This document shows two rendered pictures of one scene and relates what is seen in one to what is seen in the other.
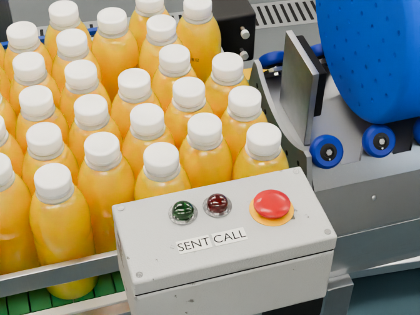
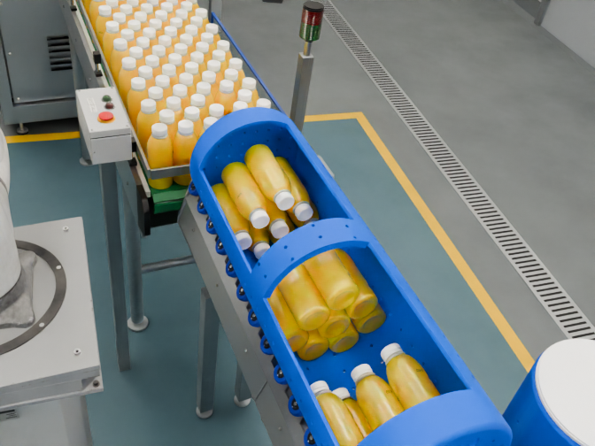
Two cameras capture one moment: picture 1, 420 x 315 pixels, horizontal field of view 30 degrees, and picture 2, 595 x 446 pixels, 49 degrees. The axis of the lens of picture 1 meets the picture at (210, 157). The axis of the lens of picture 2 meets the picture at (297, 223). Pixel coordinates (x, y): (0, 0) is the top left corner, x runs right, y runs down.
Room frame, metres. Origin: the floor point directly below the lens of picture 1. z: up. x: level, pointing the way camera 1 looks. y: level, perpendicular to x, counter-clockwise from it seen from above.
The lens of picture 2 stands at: (0.72, -1.47, 2.02)
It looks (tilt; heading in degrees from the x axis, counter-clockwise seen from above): 41 degrees down; 77
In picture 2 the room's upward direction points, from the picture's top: 10 degrees clockwise
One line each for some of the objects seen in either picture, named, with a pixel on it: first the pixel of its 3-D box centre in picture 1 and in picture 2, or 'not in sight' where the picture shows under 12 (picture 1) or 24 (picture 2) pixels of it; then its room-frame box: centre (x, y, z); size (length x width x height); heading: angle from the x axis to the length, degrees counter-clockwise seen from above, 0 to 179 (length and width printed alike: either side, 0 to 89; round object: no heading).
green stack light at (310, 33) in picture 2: not in sight; (310, 28); (1.07, 0.35, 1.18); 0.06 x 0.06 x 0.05
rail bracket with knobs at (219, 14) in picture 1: (227, 33); not in sight; (1.01, -0.03, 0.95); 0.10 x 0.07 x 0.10; 17
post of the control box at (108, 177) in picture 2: not in sight; (116, 271); (0.50, -0.01, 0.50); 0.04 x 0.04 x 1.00; 17
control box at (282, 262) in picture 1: (221, 251); (104, 124); (0.50, -0.01, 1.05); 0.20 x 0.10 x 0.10; 107
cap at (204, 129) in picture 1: (204, 129); (166, 115); (0.66, 0.01, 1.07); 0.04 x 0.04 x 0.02
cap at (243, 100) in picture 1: (244, 100); (185, 126); (0.71, -0.04, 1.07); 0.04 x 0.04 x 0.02
